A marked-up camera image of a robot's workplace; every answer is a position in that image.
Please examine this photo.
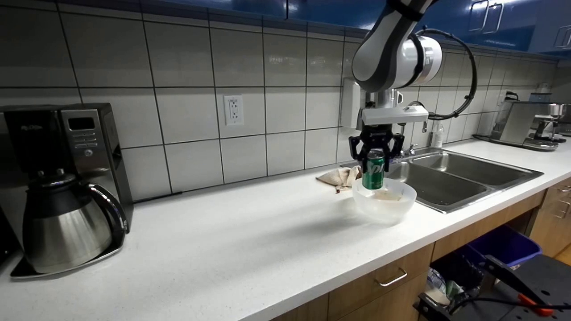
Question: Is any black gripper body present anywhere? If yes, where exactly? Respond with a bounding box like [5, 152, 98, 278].
[355, 121, 400, 157]

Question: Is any green soda can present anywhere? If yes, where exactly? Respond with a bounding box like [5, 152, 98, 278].
[360, 146, 387, 191]

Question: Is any clear plastic bowl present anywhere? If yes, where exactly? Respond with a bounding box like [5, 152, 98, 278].
[352, 177, 419, 227]

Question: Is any beige crumpled cloth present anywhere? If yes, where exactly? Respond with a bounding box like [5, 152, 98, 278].
[314, 164, 362, 196]

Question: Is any chrome sink faucet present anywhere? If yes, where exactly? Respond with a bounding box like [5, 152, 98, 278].
[398, 100, 430, 161]

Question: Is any clear soap bottle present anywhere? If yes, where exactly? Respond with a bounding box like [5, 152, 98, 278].
[430, 121, 448, 152]

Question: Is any stainless double sink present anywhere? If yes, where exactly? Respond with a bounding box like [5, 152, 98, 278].
[380, 148, 546, 216]

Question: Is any silver espresso machine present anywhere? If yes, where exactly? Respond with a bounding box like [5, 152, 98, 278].
[473, 89, 571, 154]

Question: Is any white plastic bag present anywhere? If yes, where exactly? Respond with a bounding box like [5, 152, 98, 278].
[423, 266, 468, 309]

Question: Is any wooden base cabinet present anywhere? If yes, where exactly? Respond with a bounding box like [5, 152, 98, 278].
[269, 177, 571, 321]

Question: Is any blue plastic bin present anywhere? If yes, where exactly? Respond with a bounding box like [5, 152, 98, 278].
[466, 225, 544, 271]

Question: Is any blue upper cabinet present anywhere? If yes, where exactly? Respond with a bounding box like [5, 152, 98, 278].
[59, 0, 571, 61]

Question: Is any black stand with orange tip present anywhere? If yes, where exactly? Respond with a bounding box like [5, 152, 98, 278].
[416, 253, 571, 321]

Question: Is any black coffee maker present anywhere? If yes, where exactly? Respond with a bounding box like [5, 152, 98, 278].
[0, 102, 136, 282]

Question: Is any steel coffee carafe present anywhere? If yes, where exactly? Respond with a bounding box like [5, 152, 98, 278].
[21, 177, 129, 277]

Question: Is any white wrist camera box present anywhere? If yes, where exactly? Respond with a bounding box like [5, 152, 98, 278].
[360, 102, 432, 129]

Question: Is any silver drawer handle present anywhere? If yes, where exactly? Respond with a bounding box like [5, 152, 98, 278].
[377, 268, 410, 291]

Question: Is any white wall power outlet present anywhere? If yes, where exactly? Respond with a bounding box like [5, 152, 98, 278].
[223, 95, 246, 129]

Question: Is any silver cabinet handle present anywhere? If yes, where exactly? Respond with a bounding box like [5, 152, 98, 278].
[478, 0, 496, 32]
[491, 0, 507, 36]

